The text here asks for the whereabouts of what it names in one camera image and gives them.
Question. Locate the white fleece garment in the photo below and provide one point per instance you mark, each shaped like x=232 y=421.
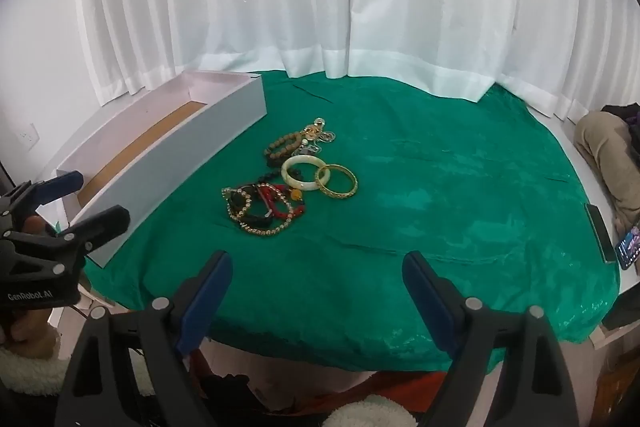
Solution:
x=370 y=412

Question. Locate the white wall socket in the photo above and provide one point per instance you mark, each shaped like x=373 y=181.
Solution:
x=27 y=136

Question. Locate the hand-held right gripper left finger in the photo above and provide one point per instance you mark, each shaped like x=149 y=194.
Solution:
x=207 y=302

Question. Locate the green velvet cloth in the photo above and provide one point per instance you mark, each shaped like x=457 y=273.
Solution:
x=425 y=187

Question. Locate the lit smartphone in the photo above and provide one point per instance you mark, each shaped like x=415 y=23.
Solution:
x=627 y=249

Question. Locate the gold bangle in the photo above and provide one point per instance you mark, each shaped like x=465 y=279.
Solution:
x=335 y=194

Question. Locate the person's left forearm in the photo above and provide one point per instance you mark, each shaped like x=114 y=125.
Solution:
x=25 y=367

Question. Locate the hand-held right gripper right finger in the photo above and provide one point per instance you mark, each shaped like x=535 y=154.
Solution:
x=430 y=302

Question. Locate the person's left hand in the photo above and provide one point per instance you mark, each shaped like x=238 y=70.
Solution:
x=27 y=332

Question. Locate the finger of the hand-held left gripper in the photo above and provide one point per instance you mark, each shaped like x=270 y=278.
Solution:
x=100 y=222
x=60 y=186

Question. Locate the pale jade bangle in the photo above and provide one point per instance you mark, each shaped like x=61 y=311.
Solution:
x=289 y=174

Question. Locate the white cardboard box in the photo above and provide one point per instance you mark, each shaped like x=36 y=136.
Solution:
x=200 y=147

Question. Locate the dark smartphone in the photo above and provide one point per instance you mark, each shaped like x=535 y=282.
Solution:
x=600 y=232

